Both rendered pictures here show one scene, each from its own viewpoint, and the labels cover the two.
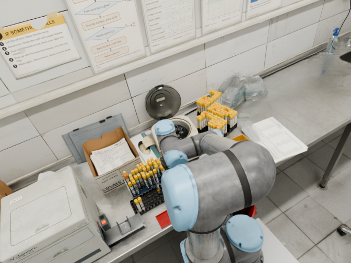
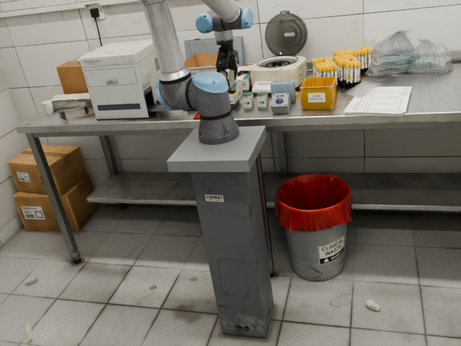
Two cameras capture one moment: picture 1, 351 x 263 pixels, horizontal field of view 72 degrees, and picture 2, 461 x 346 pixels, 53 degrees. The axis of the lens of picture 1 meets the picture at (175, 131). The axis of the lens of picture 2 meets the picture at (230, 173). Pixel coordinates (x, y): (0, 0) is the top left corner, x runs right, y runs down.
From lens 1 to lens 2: 1.52 m
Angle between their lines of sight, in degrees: 37
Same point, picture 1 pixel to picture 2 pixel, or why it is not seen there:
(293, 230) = (410, 306)
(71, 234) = (122, 66)
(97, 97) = not seen: hidden behind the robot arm
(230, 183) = not seen: outside the picture
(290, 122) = (427, 96)
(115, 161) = not seen: hidden behind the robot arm
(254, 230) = (213, 77)
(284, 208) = (427, 283)
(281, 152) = (367, 108)
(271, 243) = (250, 137)
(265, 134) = (375, 95)
